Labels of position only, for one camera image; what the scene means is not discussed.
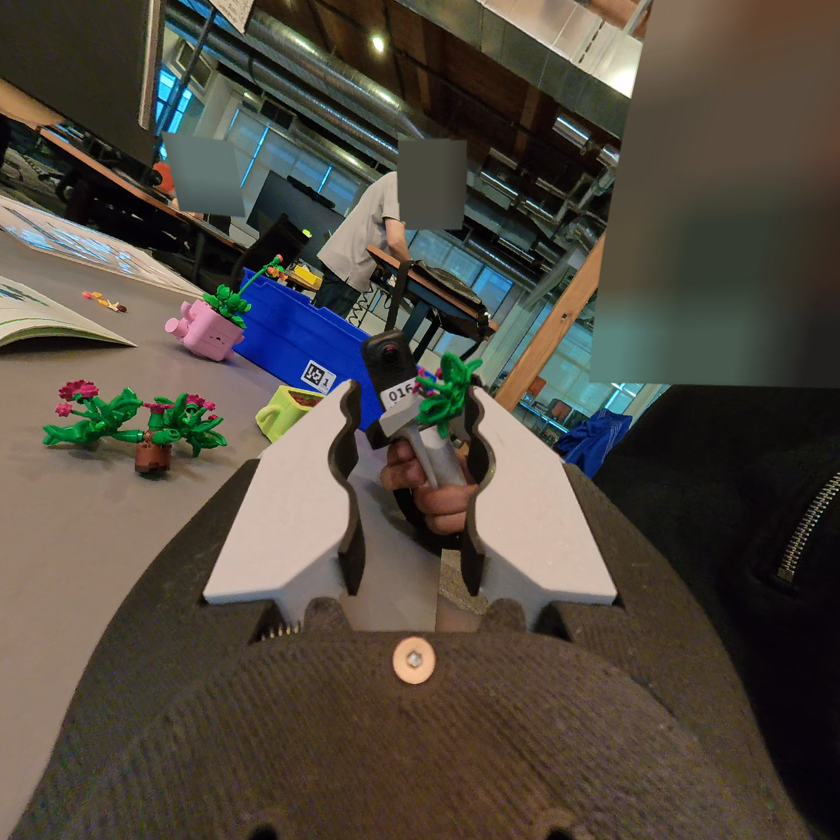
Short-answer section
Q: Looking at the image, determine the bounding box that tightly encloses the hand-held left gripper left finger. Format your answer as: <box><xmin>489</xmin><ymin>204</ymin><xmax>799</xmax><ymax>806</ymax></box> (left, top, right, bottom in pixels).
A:
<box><xmin>202</xmin><ymin>379</ymin><xmax>367</xmax><ymax>634</ymax></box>

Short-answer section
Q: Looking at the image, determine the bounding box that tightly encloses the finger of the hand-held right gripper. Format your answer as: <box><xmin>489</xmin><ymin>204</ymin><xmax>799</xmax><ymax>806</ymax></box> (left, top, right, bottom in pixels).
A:
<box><xmin>379</xmin><ymin>402</ymin><xmax>424</xmax><ymax>437</ymax></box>

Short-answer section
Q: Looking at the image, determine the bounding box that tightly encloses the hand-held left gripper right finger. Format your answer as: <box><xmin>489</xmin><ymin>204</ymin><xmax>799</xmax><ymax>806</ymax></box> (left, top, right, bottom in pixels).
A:
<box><xmin>459</xmin><ymin>386</ymin><xmax>624</xmax><ymax>636</ymax></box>

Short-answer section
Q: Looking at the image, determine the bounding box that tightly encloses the green toy leaf stem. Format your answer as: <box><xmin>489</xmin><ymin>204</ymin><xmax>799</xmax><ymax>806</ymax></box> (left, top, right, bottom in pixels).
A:
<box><xmin>416</xmin><ymin>353</ymin><xmax>483</xmax><ymax>439</ymax></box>

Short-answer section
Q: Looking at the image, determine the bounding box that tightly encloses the person's right hand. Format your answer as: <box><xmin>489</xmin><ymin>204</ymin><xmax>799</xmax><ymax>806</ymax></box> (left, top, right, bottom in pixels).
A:
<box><xmin>379</xmin><ymin>443</ymin><xmax>479</xmax><ymax>536</ymax></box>

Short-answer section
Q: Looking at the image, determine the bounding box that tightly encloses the blue cloth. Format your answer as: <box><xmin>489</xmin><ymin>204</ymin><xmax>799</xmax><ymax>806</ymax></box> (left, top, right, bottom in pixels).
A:
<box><xmin>556</xmin><ymin>407</ymin><xmax>634</xmax><ymax>481</ymax></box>

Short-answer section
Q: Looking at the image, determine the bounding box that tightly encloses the blue plastic bin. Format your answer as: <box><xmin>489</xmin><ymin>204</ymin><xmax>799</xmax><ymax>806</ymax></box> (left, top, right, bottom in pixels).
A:
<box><xmin>233</xmin><ymin>266</ymin><xmax>395</xmax><ymax>433</ymax></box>

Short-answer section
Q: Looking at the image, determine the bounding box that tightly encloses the black standing desk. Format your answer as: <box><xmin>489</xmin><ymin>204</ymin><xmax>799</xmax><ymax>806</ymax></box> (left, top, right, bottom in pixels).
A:
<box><xmin>366</xmin><ymin>244</ymin><xmax>501</xmax><ymax>349</ymax></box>

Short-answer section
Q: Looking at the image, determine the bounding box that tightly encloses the lime toy brick pot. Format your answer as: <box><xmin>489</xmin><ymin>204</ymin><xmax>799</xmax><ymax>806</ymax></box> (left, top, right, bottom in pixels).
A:
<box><xmin>255</xmin><ymin>385</ymin><xmax>342</xmax><ymax>442</ymax></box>

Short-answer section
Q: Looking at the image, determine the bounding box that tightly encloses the pink toy pot with plant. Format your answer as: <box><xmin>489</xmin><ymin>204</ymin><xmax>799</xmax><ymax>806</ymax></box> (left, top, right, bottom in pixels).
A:
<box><xmin>164</xmin><ymin>255</ymin><xmax>286</xmax><ymax>363</ymax></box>

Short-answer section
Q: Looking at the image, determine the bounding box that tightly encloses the small black monitor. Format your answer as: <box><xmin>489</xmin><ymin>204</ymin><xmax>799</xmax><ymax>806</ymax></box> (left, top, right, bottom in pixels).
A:
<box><xmin>248</xmin><ymin>172</ymin><xmax>347</xmax><ymax>250</ymax></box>

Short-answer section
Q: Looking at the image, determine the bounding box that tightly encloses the green plant with pink flowers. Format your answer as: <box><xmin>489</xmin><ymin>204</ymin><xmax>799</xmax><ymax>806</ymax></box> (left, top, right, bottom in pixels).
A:
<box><xmin>42</xmin><ymin>378</ymin><xmax>228</xmax><ymax>475</ymax></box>

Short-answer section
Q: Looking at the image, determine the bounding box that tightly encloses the open instruction booklet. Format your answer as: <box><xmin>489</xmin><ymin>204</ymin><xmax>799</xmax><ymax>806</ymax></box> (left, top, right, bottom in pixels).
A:
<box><xmin>0</xmin><ymin>276</ymin><xmax>137</xmax><ymax>352</ymax></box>

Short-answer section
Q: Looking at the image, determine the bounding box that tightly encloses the large printed sheet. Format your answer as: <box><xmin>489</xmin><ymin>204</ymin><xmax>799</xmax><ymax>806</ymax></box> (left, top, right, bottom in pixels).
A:
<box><xmin>0</xmin><ymin>196</ymin><xmax>206</xmax><ymax>298</ymax></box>

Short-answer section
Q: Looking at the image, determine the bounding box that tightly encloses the white hanging paper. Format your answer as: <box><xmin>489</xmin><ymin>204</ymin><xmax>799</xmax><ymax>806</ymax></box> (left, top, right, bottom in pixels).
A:
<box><xmin>209</xmin><ymin>0</ymin><xmax>256</xmax><ymax>35</ymax></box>

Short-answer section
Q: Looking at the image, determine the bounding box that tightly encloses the large dark monitor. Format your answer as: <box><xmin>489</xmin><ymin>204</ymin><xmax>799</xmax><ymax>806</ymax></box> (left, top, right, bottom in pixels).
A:
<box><xmin>0</xmin><ymin>0</ymin><xmax>166</xmax><ymax>170</ymax></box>

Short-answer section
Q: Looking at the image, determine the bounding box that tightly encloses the silver ventilation duct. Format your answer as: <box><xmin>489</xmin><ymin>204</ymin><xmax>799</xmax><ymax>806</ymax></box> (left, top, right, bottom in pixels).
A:
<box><xmin>243</xmin><ymin>7</ymin><xmax>427</xmax><ymax>142</ymax></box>

